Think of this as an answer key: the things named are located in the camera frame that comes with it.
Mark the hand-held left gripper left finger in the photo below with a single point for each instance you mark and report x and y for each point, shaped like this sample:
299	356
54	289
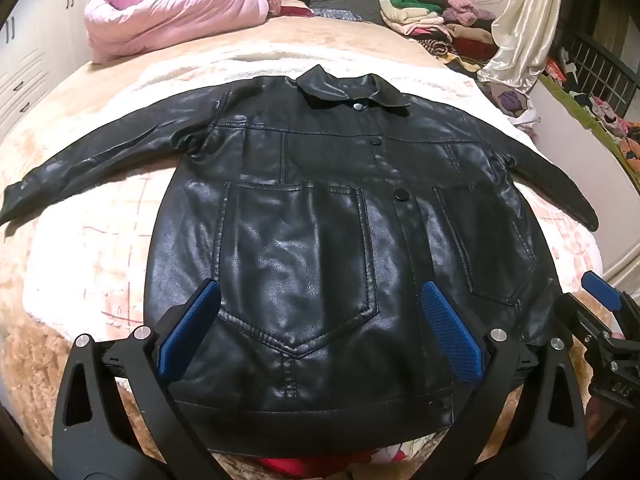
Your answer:
190	330

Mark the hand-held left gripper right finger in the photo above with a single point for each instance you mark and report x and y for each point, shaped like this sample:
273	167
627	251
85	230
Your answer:
450	335

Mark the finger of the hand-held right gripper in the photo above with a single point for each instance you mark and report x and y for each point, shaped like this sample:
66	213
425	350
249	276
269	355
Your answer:
582	322
607	290

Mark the black leather jacket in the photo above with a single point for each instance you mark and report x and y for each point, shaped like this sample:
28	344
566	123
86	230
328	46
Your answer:
310	240

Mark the heap of colourful clothes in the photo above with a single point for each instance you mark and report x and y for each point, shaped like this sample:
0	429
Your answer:
617	120

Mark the plastic bag of clothes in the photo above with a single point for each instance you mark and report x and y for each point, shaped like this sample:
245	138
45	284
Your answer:
507	102

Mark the pile of folded clothes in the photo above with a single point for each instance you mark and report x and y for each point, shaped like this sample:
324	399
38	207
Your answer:
425	20

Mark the bear printed white blanket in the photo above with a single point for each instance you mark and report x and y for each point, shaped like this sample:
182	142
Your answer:
90	240

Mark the green cloth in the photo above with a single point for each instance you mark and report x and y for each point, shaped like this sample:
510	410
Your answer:
575	105

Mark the cream satin curtain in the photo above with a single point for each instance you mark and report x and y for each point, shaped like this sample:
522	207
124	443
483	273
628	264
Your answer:
530	15

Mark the pink quilt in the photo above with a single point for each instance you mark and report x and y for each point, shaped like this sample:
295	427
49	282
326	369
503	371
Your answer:
165	15

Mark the white wardrobe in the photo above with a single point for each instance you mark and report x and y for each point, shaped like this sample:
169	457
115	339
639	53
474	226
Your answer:
35	45

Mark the dark red cloth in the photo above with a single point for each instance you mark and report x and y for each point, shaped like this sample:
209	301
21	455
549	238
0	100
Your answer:
292	9

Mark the blue floral cloth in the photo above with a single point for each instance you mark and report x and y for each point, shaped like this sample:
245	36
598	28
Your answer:
337	14

